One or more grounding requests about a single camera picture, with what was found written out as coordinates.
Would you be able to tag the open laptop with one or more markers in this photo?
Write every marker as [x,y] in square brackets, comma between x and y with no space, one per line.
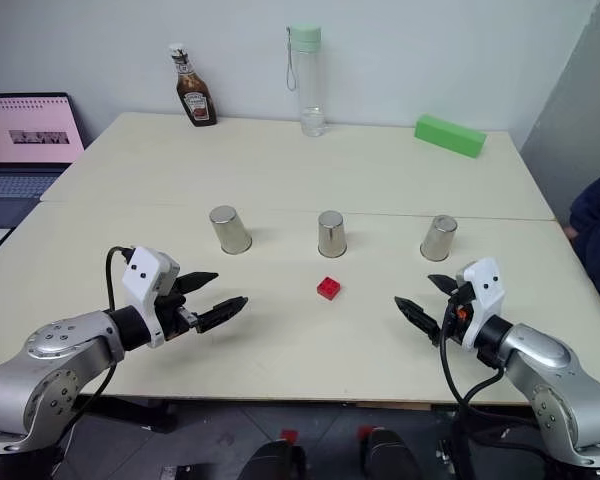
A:
[20,150]

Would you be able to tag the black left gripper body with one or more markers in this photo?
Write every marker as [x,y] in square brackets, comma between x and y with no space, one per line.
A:
[172,312]

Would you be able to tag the steel cup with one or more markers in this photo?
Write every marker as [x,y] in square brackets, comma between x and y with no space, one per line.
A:
[331,234]
[438,239]
[230,230]

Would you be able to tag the green foam block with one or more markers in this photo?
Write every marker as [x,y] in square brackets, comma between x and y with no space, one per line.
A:
[450,136]

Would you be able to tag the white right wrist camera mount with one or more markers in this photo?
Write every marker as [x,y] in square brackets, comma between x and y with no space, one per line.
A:
[485,295]

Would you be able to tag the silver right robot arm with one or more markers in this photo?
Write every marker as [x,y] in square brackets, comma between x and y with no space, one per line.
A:
[555,370]

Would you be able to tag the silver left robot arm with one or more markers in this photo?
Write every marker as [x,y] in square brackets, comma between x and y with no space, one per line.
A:
[55,360]

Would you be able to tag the person in dark blue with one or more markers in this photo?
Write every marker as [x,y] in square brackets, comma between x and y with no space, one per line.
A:
[597,235]

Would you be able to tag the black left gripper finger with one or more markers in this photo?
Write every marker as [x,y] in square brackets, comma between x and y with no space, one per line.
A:
[194,282]
[222,312]

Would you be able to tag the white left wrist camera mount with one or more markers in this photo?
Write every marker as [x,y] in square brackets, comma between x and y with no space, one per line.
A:
[145,280]

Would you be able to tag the red toy brick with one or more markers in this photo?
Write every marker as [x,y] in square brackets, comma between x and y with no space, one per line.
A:
[329,288]

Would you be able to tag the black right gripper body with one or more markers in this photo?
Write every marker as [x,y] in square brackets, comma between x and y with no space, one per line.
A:
[457,312]

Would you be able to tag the clear bottle green lid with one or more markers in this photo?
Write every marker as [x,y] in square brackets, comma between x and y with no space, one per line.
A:
[309,85]

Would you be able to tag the dark rounded shape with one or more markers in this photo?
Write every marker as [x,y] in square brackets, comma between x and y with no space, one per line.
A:
[275,462]
[390,456]

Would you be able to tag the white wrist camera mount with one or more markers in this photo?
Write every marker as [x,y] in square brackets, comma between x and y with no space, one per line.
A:
[485,295]
[145,280]

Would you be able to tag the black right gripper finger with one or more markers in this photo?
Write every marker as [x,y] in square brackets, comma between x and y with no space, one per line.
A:
[445,284]
[417,317]

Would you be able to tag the brown sauce bottle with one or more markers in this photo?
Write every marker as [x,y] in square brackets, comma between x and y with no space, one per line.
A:
[195,92]

